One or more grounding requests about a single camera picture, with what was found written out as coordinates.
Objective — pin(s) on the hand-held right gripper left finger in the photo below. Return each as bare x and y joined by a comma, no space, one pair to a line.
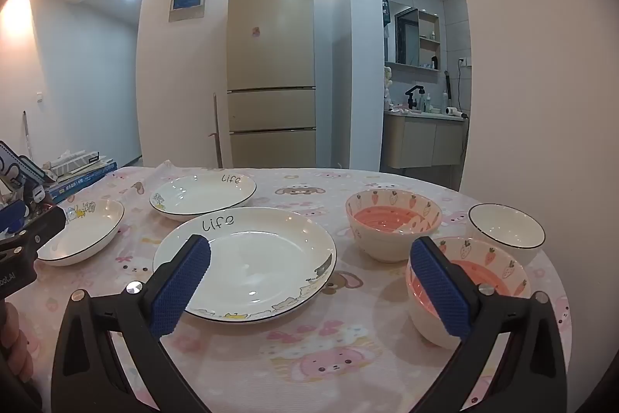
181,285

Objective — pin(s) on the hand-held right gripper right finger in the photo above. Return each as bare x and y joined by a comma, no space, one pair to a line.
442,292

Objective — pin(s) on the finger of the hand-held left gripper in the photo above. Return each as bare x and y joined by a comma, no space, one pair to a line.
12,219
46,226

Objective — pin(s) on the white cartoon rim plate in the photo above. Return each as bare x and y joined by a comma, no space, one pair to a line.
82,239

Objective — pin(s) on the pink carrot print bowl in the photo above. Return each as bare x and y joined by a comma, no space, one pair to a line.
382,243
498,268

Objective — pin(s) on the large white lettered plate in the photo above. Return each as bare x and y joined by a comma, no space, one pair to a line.
261,268

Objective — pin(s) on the white black rimmed bowl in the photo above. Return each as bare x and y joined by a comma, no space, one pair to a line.
508,229

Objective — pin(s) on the small white lettered plate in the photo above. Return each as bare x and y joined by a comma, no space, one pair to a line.
203,195

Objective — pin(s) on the person's left hand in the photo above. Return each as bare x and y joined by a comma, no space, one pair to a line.
14,345

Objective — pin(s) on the small white blue box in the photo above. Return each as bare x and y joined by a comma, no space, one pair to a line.
38,194

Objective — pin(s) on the blue white pencil case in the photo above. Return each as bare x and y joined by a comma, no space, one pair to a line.
17,166

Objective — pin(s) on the white striped box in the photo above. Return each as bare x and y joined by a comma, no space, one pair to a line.
72,161

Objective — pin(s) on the metal pole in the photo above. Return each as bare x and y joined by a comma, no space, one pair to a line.
25,130

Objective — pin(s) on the pink cartoon printed tablecloth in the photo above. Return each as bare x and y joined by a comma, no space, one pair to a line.
338,345

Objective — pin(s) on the beige vanity cabinet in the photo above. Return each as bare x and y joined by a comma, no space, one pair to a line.
425,137

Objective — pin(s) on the white hair dryer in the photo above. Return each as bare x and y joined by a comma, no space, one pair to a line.
454,112

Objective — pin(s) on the black faucet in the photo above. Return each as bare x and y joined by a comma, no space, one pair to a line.
413,96

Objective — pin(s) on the beige three door fridge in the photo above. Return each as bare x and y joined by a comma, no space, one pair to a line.
271,55

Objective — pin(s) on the pink fridge sticker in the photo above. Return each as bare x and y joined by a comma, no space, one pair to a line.
255,31

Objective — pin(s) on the mirror wall cabinet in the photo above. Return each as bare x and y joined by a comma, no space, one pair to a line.
418,35

